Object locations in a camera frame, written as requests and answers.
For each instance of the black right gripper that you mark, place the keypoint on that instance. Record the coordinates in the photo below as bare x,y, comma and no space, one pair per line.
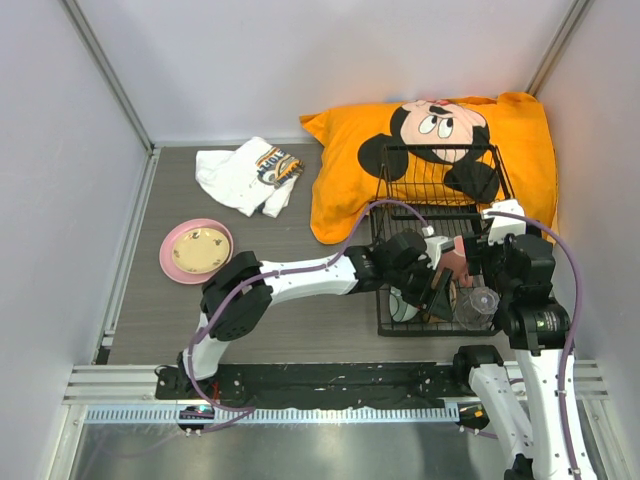
476,247

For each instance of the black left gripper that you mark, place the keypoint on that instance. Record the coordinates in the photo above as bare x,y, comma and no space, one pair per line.
439,305

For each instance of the cream floral plate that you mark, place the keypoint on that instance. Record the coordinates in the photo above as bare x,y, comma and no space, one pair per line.
200,250

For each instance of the pink plate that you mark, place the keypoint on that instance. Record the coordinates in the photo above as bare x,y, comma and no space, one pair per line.
165,259

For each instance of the brown floral bowl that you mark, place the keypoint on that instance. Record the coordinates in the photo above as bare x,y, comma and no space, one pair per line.
434,317

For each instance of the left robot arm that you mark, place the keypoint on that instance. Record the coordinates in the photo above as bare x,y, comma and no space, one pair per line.
239,295

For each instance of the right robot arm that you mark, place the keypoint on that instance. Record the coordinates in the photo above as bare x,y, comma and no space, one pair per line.
540,438

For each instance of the pink mug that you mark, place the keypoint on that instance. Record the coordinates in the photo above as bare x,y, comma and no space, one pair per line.
458,265

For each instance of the clear glass cup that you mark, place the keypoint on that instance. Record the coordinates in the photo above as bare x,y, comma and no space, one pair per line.
476,309

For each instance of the light green bowl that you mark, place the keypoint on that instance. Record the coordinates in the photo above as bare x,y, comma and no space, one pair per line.
400,310

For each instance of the orange Mickey Mouse pillow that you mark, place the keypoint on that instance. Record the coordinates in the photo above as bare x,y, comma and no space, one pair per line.
354,137

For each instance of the white printed t-shirt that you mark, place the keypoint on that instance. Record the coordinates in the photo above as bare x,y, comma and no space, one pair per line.
257,177

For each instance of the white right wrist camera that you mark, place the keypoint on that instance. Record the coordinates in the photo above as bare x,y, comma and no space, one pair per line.
505,217

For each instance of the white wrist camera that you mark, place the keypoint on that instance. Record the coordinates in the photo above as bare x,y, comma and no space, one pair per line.
505,217
436,246

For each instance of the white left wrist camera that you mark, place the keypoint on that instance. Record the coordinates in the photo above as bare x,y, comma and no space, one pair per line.
436,246

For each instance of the black wire dish rack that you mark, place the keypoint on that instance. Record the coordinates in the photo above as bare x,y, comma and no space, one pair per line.
448,198

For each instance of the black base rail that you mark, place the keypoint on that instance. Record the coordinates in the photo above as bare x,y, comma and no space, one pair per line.
336,386

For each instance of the aluminium frame rail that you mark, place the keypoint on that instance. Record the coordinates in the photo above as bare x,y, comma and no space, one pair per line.
88,37

